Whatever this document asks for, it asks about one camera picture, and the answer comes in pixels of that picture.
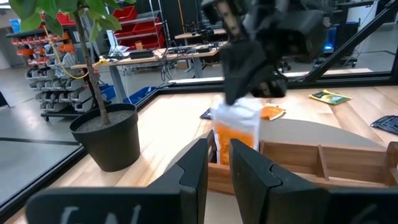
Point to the green plant in black pot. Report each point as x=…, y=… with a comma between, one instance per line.
x=109, y=140

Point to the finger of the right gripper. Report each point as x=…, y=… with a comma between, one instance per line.
x=242, y=71
x=272, y=85

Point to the wooden desk grey legs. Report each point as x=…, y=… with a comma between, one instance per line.
x=118, y=84

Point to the round grey table mat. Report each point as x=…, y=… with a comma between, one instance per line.
x=311, y=133

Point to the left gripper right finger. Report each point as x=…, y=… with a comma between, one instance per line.
x=295, y=208

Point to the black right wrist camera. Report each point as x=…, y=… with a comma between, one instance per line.
x=298, y=35

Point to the orange white tea packet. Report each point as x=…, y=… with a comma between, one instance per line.
x=237, y=130
x=272, y=112

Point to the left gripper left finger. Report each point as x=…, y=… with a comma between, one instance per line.
x=140, y=208

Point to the parts bin rack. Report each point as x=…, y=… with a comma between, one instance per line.
x=56, y=90

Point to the green yellow tea packet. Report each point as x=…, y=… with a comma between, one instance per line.
x=329, y=97

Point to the red bin shelf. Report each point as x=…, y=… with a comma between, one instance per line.
x=146, y=31

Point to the dark wooden tea box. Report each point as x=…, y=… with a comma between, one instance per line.
x=295, y=158

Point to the blue storage bin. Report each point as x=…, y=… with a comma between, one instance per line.
x=140, y=95
x=109, y=92

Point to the black aluminium table frame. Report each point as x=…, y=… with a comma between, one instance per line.
x=342, y=81

